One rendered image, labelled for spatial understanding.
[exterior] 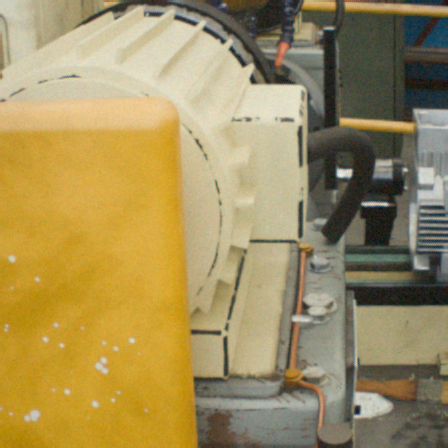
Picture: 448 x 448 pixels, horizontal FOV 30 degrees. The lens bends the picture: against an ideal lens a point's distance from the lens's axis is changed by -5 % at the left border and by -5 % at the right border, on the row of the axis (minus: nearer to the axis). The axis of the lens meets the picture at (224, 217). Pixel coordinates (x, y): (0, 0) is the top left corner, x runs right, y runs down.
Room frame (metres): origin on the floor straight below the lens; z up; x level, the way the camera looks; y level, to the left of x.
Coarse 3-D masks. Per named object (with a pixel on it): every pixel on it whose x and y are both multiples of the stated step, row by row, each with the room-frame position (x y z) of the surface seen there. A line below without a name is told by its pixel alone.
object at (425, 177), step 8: (424, 168) 1.06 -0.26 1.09; (432, 168) 1.05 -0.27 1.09; (424, 176) 1.05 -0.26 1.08; (432, 176) 1.05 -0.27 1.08; (424, 184) 1.04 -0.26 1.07; (432, 184) 1.04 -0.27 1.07; (408, 224) 1.18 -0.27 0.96; (408, 232) 1.18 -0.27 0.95; (408, 240) 1.18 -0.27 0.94; (416, 256) 1.05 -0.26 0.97; (424, 256) 1.05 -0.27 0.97; (416, 264) 1.05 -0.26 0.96; (424, 264) 1.04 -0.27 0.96; (416, 272) 1.05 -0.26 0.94; (424, 272) 1.05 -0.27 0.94
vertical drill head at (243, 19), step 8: (200, 0) 1.06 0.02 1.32; (224, 0) 1.07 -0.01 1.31; (232, 0) 1.07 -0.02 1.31; (240, 0) 1.08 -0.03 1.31; (248, 0) 1.08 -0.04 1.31; (256, 0) 1.09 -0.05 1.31; (264, 0) 1.11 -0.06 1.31; (232, 8) 1.07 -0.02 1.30; (240, 8) 1.08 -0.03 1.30; (248, 8) 1.09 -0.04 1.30; (256, 8) 1.11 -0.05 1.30; (232, 16) 1.10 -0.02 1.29; (240, 16) 1.10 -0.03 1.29; (248, 16) 1.18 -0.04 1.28; (240, 24) 1.10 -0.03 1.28; (248, 24) 1.18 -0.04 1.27; (248, 32) 1.18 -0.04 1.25
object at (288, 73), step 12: (288, 60) 1.51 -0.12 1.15; (276, 72) 1.37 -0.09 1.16; (288, 72) 1.41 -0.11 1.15; (300, 72) 1.46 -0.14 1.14; (276, 84) 1.35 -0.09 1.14; (288, 84) 1.35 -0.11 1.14; (300, 84) 1.37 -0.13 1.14; (312, 84) 1.46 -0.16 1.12; (312, 96) 1.37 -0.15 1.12; (312, 108) 1.34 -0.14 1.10; (312, 120) 1.34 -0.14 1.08; (312, 132) 1.34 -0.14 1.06; (312, 168) 1.34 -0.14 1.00; (312, 180) 1.34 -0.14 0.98
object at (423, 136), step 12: (420, 120) 1.15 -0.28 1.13; (432, 120) 1.16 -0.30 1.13; (444, 120) 1.16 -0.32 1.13; (420, 132) 1.07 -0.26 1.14; (432, 132) 1.07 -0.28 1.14; (444, 132) 1.06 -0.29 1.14; (420, 144) 1.07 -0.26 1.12; (432, 144) 1.07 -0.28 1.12; (444, 144) 1.06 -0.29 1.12; (420, 156) 1.07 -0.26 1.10; (432, 156) 1.06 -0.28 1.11; (444, 156) 1.06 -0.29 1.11; (444, 168) 1.06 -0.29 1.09
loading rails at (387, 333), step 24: (360, 264) 1.16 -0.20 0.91; (384, 264) 1.15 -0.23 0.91; (408, 264) 1.15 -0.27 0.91; (360, 288) 1.05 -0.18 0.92; (384, 288) 1.05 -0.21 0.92; (408, 288) 1.05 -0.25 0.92; (432, 288) 1.04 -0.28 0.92; (360, 312) 1.05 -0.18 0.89; (384, 312) 1.05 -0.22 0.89; (408, 312) 1.05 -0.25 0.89; (432, 312) 1.04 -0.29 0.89; (360, 336) 1.05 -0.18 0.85; (384, 336) 1.05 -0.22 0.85; (408, 336) 1.05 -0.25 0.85; (432, 336) 1.04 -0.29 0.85; (360, 360) 1.05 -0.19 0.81; (384, 360) 1.05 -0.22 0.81; (408, 360) 1.05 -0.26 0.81; (432, 360) 1.04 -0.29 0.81
